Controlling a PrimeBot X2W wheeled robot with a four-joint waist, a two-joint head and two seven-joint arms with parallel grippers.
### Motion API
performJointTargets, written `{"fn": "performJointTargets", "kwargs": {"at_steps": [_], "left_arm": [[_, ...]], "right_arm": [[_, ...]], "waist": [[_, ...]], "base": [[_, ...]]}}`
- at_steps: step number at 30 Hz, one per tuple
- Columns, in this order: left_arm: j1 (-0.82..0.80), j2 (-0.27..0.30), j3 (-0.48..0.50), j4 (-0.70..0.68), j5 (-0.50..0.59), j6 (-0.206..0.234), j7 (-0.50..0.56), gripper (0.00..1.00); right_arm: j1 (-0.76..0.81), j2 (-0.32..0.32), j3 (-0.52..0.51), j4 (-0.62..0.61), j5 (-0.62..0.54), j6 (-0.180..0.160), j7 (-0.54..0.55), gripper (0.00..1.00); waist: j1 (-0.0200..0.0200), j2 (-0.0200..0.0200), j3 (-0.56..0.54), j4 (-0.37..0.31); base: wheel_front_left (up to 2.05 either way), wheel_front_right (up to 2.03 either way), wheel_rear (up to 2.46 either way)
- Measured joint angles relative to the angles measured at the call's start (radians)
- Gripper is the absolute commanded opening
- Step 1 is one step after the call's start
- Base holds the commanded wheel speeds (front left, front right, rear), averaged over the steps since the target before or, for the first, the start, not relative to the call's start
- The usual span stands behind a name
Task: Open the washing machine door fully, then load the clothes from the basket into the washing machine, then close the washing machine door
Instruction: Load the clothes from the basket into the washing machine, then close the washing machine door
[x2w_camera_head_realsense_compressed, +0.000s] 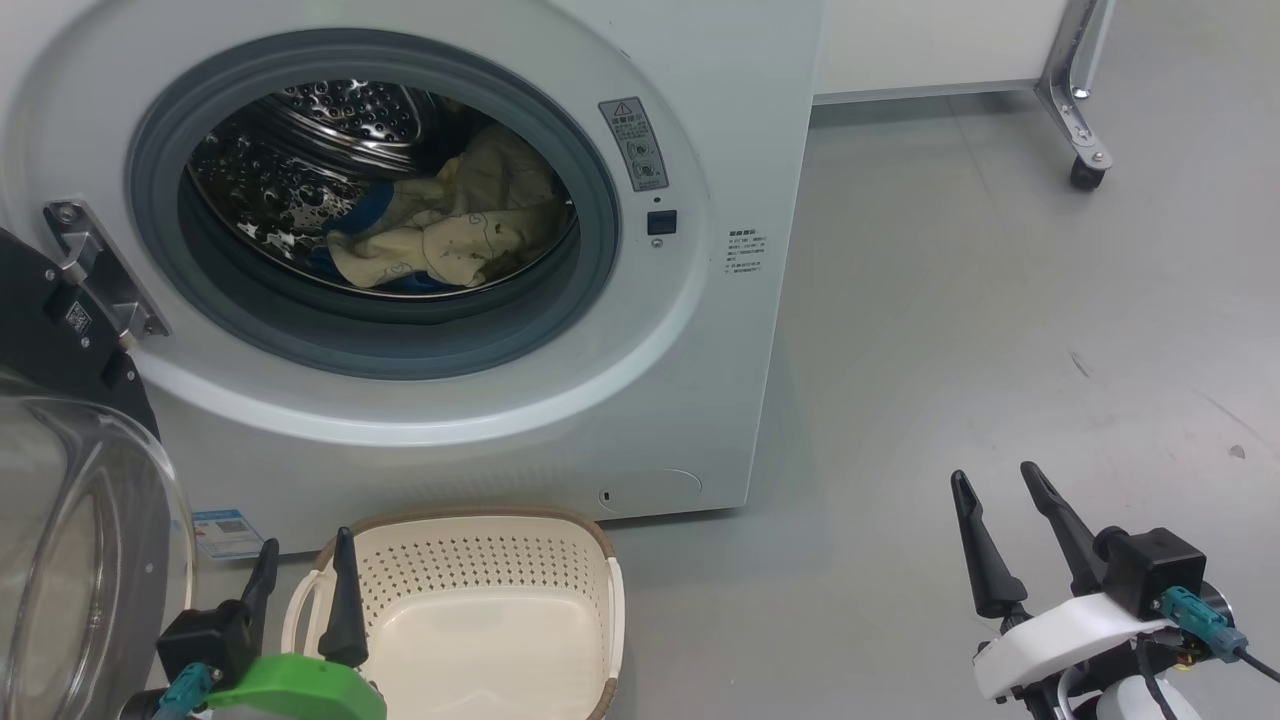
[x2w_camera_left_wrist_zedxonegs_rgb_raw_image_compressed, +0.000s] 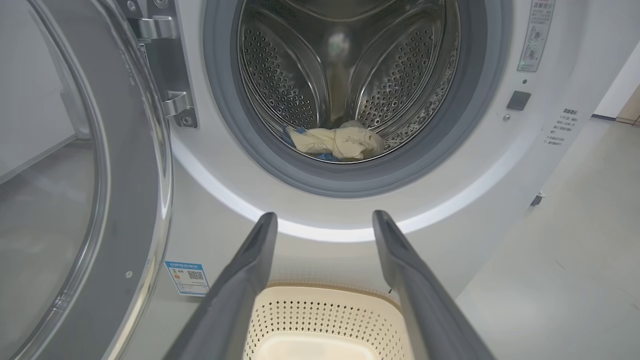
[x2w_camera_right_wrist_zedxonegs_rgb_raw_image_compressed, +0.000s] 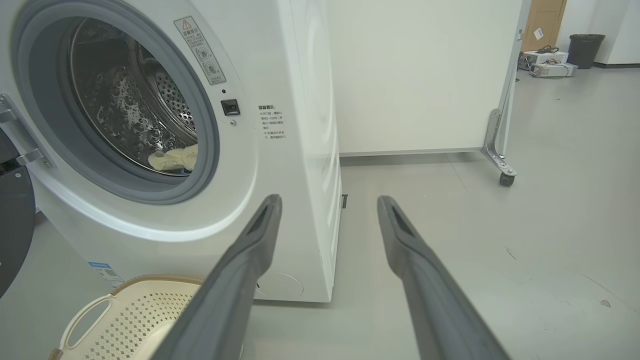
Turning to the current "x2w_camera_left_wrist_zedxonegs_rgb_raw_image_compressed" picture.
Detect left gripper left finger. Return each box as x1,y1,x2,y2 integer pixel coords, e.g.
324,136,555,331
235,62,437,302
164,212,279,360

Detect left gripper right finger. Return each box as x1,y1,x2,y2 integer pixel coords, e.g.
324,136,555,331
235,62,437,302
372,210,496,360

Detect round dark glass washer door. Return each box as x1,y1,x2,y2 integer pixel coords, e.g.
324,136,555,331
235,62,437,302
0,0,173,360

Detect cream garment with blue trim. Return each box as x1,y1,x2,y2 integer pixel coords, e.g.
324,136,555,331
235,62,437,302
284,120,385,162

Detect cream perforated basket brown rim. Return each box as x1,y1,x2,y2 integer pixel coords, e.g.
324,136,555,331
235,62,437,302
243,282,416,360

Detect white front-load washing machine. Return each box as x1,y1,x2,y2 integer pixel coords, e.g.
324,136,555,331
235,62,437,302
112,0,640,301

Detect grey rubber door gasket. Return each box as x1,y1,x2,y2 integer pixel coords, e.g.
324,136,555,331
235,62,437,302
202,0,513,199

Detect black door latch socket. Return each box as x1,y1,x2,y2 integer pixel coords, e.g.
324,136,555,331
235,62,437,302
506,90,532,111

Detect metal door hinge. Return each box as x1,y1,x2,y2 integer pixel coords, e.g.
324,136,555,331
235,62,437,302
114,0,199,129

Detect blue energy label sticker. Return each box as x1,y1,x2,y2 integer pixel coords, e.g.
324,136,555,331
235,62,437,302
164,260,211,297

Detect steel perforated washer drum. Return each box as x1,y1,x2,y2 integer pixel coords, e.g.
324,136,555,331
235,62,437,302
236,0,461,163

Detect grey warning label sticker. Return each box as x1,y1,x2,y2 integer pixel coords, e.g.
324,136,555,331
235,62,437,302
517,0,556,72

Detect white partition panel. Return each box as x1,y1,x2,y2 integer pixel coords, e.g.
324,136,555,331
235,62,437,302
591,41,640,121

